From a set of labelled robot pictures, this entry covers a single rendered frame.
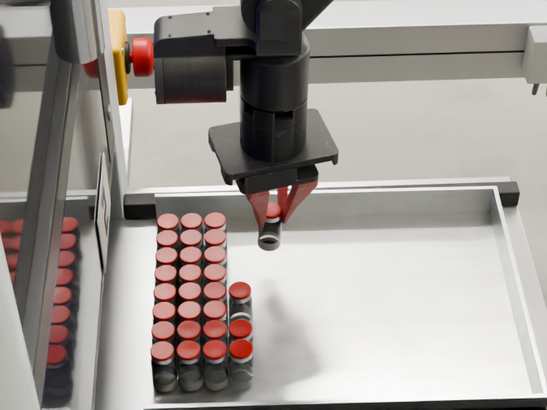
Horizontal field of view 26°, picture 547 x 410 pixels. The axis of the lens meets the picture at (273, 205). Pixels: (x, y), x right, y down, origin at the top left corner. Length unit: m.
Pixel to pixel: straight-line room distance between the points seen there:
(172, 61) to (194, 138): 1.70
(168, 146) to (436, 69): 0.76
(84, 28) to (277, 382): 0.63
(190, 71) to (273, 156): 0.11
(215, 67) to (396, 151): 1.69
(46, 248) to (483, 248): 0.57
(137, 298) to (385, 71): 1.05
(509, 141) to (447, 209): 1.48
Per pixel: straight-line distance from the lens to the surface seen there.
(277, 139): 0.99
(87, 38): 0.48
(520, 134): 2.70
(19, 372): 0.21
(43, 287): 0.70
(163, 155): 2.61
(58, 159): 0.78
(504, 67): 2.12
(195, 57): 0.95
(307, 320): 1.10
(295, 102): 0.97
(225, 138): 1.03
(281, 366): 1.07
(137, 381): 1.07
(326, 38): 2.03
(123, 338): 1.10
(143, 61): 1.20
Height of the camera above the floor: 1.72
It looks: 44 degrees down
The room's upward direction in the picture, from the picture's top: straight up
